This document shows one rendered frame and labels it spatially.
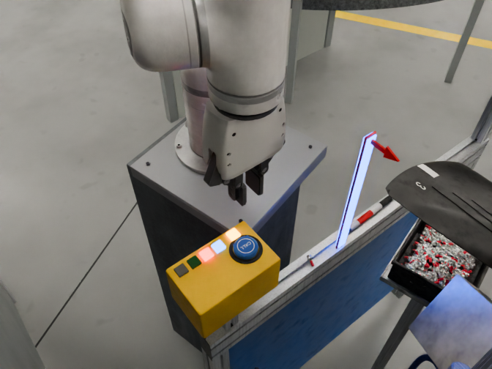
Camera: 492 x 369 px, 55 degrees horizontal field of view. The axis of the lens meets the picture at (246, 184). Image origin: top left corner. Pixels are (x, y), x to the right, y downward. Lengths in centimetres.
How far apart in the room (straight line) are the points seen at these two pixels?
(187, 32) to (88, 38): 296
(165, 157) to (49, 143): 164
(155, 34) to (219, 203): 58
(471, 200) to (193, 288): 43
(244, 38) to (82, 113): 237
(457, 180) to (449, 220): 10
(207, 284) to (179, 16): 44
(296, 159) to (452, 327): 46
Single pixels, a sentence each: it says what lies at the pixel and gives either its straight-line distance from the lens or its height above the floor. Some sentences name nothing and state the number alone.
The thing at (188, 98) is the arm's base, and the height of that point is 113.
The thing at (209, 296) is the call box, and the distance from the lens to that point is 73.
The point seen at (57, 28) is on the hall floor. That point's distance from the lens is 356.
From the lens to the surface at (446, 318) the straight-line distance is 87.
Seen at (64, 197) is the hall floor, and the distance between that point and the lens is 237.
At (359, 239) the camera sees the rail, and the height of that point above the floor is 84.
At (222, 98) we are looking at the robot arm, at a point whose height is 141.
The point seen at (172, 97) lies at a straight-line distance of 251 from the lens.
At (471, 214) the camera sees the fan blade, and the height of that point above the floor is 119.
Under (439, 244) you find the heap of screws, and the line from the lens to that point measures 113.
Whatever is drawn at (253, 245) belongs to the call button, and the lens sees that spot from 76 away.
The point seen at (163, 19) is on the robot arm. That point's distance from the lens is 44.
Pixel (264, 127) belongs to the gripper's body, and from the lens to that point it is 54.
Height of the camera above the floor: 172
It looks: 50 degrees down
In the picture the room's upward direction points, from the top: straight up
